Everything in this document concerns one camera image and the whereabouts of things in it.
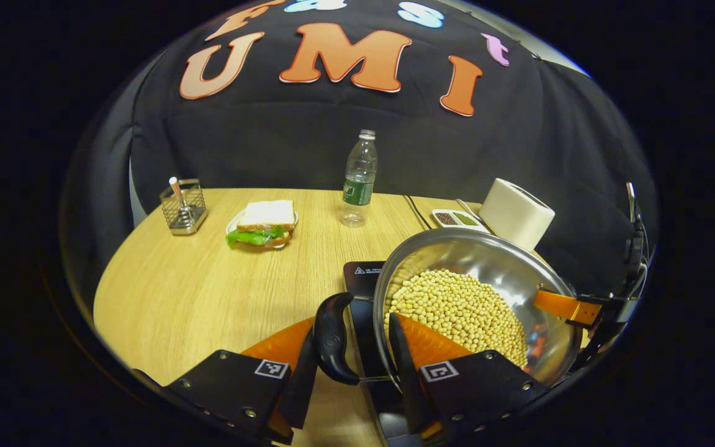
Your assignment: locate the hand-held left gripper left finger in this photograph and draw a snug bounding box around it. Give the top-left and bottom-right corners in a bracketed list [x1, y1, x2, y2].
[162, 317, 320, 445]

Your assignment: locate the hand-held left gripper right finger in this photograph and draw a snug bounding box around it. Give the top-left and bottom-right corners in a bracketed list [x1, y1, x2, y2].
[389, 312, 551, 443]

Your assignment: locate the pile of yellow soybeans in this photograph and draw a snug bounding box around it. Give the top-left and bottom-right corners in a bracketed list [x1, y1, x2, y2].
[385, 268, 529, 368]

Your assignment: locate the steel pot with black handles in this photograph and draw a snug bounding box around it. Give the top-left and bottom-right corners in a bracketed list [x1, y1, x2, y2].
[313, 228, 585, 398]

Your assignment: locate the black induction cooktop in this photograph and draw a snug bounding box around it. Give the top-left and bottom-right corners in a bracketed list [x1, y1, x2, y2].
[343, 261, 433, 447]

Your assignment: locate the white toaster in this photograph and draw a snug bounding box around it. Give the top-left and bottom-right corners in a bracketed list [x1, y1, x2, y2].
[479, 178, 555, 251]

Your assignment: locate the thin grey pole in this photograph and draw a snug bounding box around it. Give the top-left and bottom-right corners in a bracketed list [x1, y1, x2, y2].
[626, 182, 644, 237]

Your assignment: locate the white divided dish with beans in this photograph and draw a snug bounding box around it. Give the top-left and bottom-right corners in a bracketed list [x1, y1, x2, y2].
[432, 209, 490, 234]

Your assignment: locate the sandwich with lettuce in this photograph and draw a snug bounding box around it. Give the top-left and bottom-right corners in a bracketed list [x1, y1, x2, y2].
[227, 199, 297, 247]

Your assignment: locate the clear plastic water bottle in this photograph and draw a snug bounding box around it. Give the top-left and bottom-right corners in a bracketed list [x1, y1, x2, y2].
[339, 129, 379, 228]

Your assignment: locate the black backdrop cloth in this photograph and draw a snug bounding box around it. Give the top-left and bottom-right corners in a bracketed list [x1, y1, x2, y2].
[60, 0, 659, 299]

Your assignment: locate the black power cable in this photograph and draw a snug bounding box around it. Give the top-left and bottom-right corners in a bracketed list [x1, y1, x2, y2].
[402, 194, 433, 230]

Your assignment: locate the wire mesh holder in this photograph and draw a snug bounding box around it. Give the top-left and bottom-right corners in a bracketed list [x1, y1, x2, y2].
[160, 179, 207, 236]

